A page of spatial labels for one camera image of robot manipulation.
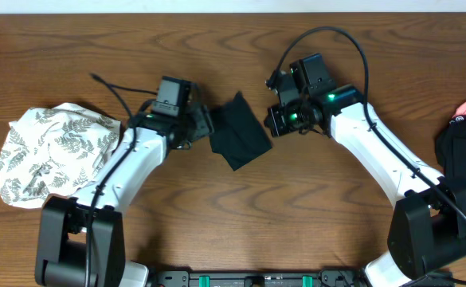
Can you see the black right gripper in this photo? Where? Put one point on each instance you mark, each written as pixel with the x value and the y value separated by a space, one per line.
pixel 277 127

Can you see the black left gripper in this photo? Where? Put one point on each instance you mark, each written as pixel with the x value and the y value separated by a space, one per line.
pixel 202 117

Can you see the black t-shirt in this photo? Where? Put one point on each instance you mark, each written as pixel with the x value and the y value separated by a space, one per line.
pixel 238 136

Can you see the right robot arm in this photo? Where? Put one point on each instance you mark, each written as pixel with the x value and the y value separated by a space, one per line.
pixel 428 227

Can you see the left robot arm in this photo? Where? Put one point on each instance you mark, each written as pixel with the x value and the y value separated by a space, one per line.
pixel 81 238

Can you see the white fern print cloth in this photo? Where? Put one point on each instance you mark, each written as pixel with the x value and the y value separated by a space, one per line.
pixel 54 151

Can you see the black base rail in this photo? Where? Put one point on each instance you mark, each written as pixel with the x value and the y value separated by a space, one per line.
pixel 324 278

